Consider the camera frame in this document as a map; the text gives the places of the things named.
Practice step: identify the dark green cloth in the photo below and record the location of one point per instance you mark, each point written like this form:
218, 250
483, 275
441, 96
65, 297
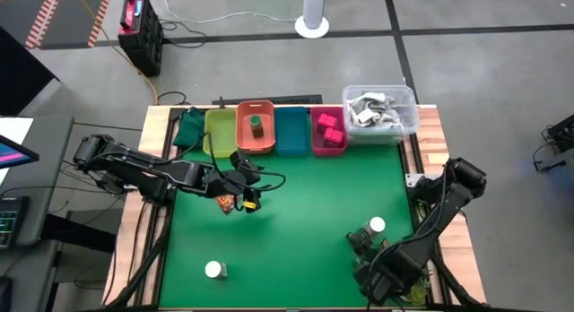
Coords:
190, 128

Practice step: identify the red spice tin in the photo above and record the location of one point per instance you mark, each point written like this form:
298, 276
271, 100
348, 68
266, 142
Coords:
327, 120
334, 136

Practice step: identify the desk monitor with lit screen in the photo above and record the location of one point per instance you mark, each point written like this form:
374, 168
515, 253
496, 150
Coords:
15, 153

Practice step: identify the white paper sheet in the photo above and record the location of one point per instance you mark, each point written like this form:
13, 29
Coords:
13, 126

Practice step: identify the grey rag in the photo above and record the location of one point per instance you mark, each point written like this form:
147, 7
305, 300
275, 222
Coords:
390, 112

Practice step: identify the pink plastic bin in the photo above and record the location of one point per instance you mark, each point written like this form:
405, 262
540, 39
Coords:
316, 144

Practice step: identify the blue plastic bin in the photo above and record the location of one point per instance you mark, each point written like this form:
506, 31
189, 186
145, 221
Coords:
291, 132

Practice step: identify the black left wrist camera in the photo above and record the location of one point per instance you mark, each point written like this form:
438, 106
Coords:
244, 166

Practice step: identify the black computer tower with lights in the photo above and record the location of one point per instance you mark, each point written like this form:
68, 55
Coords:
141, 34

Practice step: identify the silver stanchion post round base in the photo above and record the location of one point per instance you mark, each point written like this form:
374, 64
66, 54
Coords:
312, 11

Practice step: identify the clear plastic tub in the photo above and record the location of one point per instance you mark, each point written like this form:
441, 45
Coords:
408, 123

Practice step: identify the black keyboard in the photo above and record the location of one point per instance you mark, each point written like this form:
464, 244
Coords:
11, 222

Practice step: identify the orange spice pouch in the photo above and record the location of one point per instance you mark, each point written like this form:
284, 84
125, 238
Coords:
226, 204

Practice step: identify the dark glass spice jar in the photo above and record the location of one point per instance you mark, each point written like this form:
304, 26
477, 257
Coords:
256, 126

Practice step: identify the yellow plastic bin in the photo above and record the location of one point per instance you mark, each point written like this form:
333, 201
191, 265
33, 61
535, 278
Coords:
220, 132

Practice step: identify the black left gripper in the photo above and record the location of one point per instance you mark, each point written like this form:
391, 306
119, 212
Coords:
226, 184

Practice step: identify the green table mat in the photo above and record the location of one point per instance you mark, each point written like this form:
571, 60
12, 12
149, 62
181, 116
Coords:
291, 240

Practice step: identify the white rag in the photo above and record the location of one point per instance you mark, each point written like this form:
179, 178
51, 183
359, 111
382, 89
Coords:
365, 115

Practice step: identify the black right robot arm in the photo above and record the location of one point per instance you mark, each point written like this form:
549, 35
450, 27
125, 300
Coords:
430, 231

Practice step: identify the orange plastic bin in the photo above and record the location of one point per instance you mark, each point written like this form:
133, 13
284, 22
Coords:
244, 141

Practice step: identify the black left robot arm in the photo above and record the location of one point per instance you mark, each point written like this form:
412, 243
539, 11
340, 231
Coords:
134, 166

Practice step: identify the black power strip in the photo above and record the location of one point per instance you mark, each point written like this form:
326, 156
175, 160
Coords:
291, 98

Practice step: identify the grey desk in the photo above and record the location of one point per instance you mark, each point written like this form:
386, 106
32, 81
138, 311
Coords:
49, 168

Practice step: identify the black panel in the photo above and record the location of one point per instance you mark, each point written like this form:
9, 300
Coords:
22, 74

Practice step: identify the spice jar with white lid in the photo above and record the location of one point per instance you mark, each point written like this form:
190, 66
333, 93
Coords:
214, 269
376, 224

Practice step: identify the silver metal bracket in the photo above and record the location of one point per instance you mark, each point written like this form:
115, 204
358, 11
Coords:
414, 179

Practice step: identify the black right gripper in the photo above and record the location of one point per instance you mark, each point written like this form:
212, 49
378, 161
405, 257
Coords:
372, 253

